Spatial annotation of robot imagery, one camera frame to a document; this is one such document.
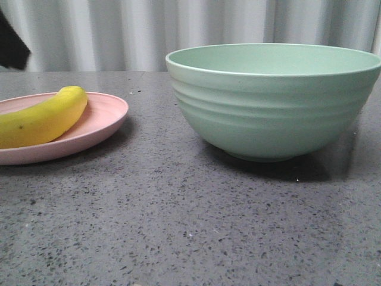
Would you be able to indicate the yellow banana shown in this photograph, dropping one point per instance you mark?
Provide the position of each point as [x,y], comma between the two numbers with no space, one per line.
[45,121]

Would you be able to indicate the pink plate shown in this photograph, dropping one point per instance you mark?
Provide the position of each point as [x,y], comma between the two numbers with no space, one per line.
[103,116]

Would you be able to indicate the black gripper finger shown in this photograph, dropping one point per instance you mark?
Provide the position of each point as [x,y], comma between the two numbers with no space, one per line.
[14,52]

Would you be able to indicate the white pleated curtain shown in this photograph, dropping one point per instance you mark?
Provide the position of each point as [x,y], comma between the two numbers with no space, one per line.
[88,36]

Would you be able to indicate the green ribbed bowl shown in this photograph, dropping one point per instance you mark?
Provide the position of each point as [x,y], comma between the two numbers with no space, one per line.
[271,101]

